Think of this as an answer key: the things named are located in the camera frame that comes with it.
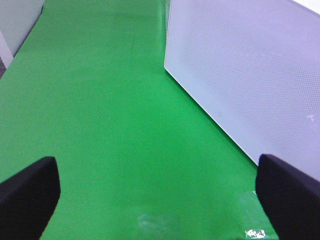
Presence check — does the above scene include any white microwave oven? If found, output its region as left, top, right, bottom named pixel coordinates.
left=163, top=0, right=320, bottom=181

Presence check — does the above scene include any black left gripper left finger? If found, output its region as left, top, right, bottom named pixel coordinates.
left=0, top=156, right=61, bottom=240

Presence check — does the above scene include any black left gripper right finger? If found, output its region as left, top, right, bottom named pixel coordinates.
left=255, top=154, right=320, bottom=240

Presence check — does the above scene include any clear tape patch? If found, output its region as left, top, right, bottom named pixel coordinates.
left=236, top=191, right=279, bottom=240

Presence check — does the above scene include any white microwave door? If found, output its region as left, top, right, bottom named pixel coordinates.
left=163, top=0, right=320, bottom=181

